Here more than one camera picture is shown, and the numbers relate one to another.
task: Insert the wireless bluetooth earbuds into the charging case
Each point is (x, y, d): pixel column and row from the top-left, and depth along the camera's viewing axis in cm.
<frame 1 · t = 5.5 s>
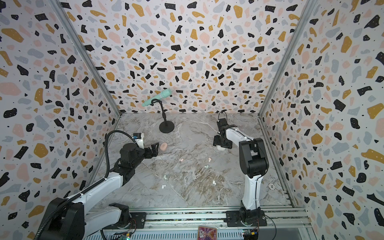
left hand: (152, 141, 84), fingers open
right hand: (220, 141, 100), fingers open
mint green microphone: (166, 93, 88), point 34 cm above the table
black microphone stand: (166, 126, 115), on the table
pink earbud charging case: (163, 146, 101), point 3 cm above the table
white earbud charging case: (220, 148, 102), point 2 cm above the table
pink earbud: (181, 159, 97), on the table
pink earbud 2: (209, 159, 97), on the table
mint green earbud: (206, 166, 94), on the table
white earbud: (162, 187, 85), on the table
white earbud 2: (214, 182, 87), point 2 cm above the table
mint green earbud 2: (164, 176, 89), on the table

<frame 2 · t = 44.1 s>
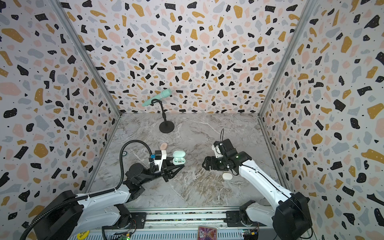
left hand: (183, 161, 68), fingers open
right hand: (207, 163, 79), fingers open
white earbud charging case: (227, 176, 90), on the table
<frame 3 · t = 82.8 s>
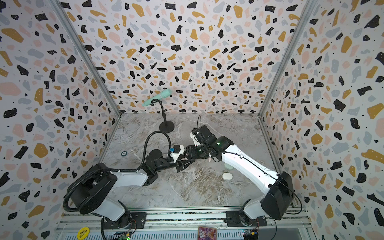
left hand: (194, 155, 76), fingers open
right hand: (187, 152, 74), fingers open
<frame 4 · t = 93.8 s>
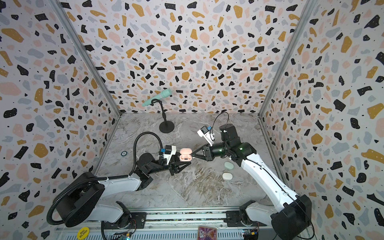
left hand: (190, 159, 70), fingers open
right hand: (193, 153, 66), fingers closed
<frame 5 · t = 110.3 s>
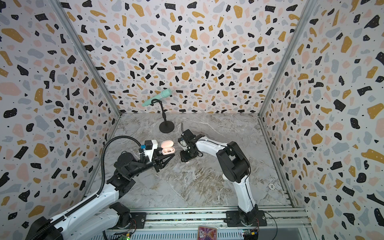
left hand: (172, 150, 68), fingers open
right hand: (183, 156, 93), fingers open
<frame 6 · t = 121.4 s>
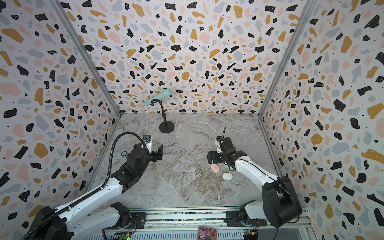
left hand: (155, 141, 80), fingers open
right hand: (214, 153, 88), fingers open
